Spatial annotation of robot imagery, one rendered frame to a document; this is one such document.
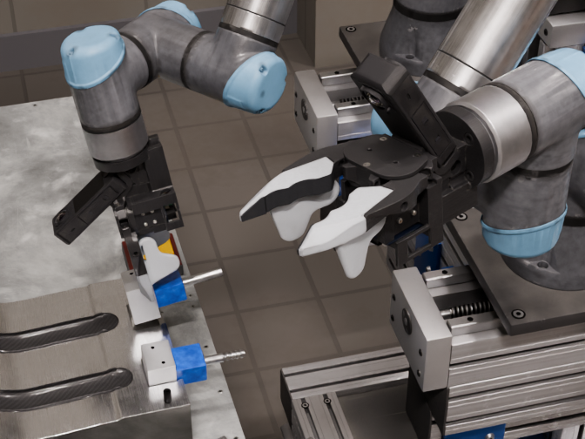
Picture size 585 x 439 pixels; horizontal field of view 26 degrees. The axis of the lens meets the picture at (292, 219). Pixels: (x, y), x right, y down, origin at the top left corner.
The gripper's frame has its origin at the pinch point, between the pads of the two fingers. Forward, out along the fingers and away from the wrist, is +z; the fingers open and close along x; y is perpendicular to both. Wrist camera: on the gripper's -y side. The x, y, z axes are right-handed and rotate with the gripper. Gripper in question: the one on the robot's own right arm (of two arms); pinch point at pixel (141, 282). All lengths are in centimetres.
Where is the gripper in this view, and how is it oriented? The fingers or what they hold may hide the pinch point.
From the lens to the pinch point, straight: 169.3
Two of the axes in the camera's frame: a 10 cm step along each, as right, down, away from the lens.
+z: 1.7, 8.3, 5.4
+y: 9.5, -2.8, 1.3
